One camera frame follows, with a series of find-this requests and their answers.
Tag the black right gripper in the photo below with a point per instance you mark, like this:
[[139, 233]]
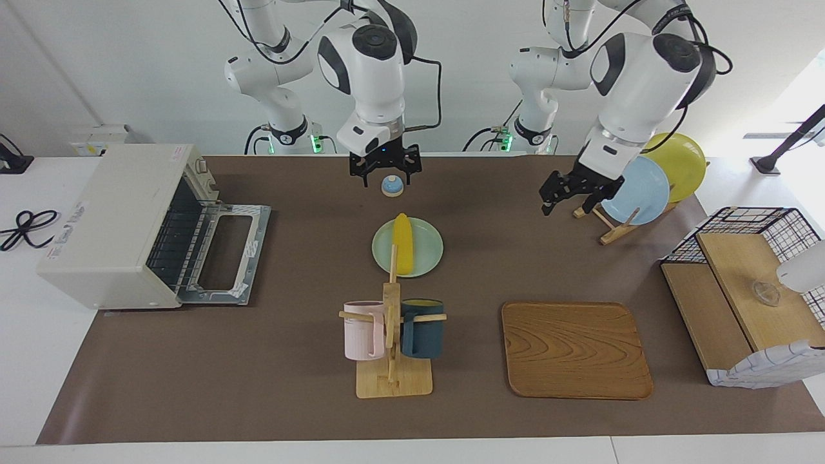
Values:
[[385, 158]]

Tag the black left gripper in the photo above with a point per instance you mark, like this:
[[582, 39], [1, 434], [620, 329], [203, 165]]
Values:
[[590, 180]]

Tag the yellow corn cob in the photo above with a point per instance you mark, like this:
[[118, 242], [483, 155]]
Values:
[[403, 248]]

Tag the pale green plate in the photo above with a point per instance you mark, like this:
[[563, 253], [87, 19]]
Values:
[[428, 248]]

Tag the glass toaster oven door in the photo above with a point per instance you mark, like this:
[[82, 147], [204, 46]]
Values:
[[256, 251]]

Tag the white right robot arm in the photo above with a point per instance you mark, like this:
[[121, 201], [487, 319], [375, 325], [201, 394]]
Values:
[[370, 77]]

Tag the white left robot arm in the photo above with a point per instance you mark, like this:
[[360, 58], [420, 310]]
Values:
[[638, 77]]

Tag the white toaster oven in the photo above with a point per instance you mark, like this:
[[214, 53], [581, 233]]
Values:
[[109, 219]]

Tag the wooden plate rack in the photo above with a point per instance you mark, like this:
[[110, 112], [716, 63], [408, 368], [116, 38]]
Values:
[[615, 233]]

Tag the light blue plate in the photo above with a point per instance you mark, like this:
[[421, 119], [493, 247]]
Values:
[[641, 190]]

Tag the yellow plate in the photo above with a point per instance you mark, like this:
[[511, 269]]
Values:
[[683, 164]]

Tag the wooden serving tray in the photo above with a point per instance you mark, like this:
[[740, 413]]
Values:
[[573, 351]]

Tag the pink mug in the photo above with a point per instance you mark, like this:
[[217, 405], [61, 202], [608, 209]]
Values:
[[361, 335]]

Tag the dark blue mug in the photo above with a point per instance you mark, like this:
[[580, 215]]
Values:
[[422, 335]]

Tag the wooden mug tree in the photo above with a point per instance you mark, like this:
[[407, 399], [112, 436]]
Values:
[[393, 383]]

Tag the small clear glass dish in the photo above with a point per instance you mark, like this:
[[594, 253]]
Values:
[[766, 293]]

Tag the black desk stand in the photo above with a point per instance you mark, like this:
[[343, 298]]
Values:
[[786, 145]]

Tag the brown table mat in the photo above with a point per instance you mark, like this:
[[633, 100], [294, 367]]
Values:
[[258, 374]]

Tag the white rounded object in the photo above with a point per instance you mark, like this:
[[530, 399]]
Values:
[[805, 270]]

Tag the white wall box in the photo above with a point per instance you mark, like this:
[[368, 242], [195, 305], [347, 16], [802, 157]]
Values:
[[97, 148]]

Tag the black clamp mount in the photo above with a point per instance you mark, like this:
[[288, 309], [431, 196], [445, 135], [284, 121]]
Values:
[[13, 164]]

